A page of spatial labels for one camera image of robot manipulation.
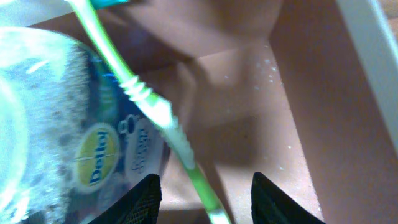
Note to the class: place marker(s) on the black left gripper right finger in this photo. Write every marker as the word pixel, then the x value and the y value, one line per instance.
pixel 271 205

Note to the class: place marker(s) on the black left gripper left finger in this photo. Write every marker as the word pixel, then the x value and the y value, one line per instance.
pixel 140 205

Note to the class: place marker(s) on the clear blue soap pump bottle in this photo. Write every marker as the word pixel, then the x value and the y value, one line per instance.
pixel 72 143

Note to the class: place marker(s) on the green white toothbrush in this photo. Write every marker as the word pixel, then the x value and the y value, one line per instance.
pixel 158 109

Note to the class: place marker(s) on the cream box with pink inside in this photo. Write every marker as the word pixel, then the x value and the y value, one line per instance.
pixel 304 92

